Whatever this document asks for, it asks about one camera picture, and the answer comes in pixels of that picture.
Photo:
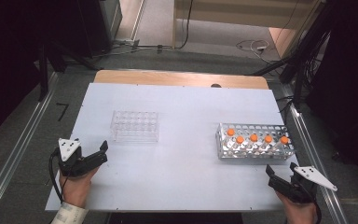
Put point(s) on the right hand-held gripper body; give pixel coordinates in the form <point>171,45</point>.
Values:
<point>310,177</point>

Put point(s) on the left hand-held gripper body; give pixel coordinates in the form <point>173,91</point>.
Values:
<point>68,149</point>

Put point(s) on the perforated metal tube rack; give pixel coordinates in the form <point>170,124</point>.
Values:
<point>254,151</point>

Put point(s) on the orange-capped test tube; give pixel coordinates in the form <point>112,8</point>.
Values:
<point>240,140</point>
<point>268,139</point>
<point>284,140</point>
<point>254,137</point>
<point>230,132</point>

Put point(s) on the clear plastic tube rack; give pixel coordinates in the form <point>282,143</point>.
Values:
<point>135,127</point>

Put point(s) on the person's right hand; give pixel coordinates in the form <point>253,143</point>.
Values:
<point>300,214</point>

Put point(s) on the person's left hand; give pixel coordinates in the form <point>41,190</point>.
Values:
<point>74,189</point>

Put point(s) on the black metal stand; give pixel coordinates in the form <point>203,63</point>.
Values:
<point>43,74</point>

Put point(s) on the black tripod stand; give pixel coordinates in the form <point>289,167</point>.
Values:
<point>298,77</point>

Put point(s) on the dark curtain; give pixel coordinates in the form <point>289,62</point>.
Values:
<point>351,77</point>
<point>9,62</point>

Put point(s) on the grey power strip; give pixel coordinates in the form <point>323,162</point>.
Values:
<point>126,41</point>

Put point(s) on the dark cabinet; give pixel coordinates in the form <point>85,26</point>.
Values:
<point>96,25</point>

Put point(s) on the light wooden furniture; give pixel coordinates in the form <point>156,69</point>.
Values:
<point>245,12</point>

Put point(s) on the aluminium floor rail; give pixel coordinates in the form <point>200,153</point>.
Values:
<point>18,149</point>
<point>310,149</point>

